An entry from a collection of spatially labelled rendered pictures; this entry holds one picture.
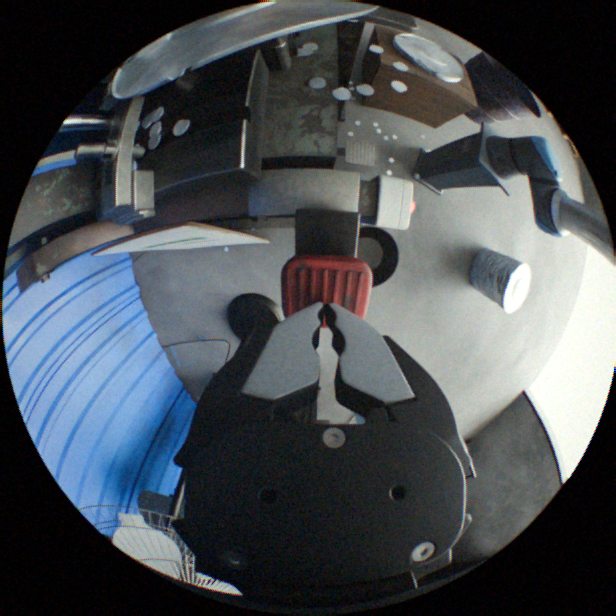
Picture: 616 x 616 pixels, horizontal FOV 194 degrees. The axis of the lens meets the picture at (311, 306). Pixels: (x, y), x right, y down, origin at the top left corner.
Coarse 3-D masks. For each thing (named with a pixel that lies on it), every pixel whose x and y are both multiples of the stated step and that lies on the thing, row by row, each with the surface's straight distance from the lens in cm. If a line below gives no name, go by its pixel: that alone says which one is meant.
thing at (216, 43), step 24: (288, 0) 26; (312, 0) 25; (336, 0) 26; (192, 24) 28; (216, 24) 24; (240, 24) 22; (264, 24) 20; (288, 24) 19; (312, 24) 18; (144, 48) 35; (168, 48) 26; (192, 48) 22; (216, 48) 19; (240, 48) 17; (120, 72) 35; (144, 72) 26; (168, 72) 21; (120, 96) 27
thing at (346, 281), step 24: (288, 264) 13; (312, 264) 13; (336, 264) 13; (360, 264) 13; (288, 288) 13; (312, 288) 13; (336, 288) 13; (360, 288) 13; (288, 312) 14; (360, 312) 15
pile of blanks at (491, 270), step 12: (480, 252) 131; (492, 252) 129; (480, 264) 125; (492, 264) 121; (504, 264) 117; (516, 264) 117; (480, 276) 123; (492, 276) 117; (504, 276) 113; (480, 288) 128; (492, 288) 118; (504, 288) 112; (492, 300) 126
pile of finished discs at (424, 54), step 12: (396, 36) 101; (408, 36) 107; (396, 48) 94; (408, 48) 95; (420, 48) 99; (432, 48) 107; (408, 60) 90; (420, 60) 92; (432, 60) 95; (444, 60) 102; (432, 72) 91; (444, 72) 94; (456, 72) 101
